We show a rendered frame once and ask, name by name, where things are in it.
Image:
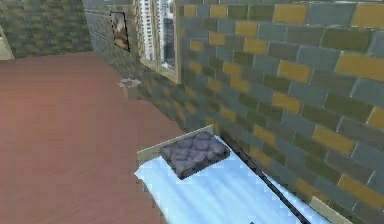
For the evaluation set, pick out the beige framed window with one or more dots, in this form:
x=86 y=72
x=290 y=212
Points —
x=159 y=33

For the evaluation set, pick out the grey quilted pillow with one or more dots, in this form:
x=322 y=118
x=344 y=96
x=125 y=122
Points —
x=194 y=154

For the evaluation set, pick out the pale blue bed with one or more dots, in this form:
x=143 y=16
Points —
x=216 y=193

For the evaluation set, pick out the dark framed wall picture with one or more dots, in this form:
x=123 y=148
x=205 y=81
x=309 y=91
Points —
x=120 y=30

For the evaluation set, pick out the open cardboard box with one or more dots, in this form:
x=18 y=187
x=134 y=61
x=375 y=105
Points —
x=130 y=87

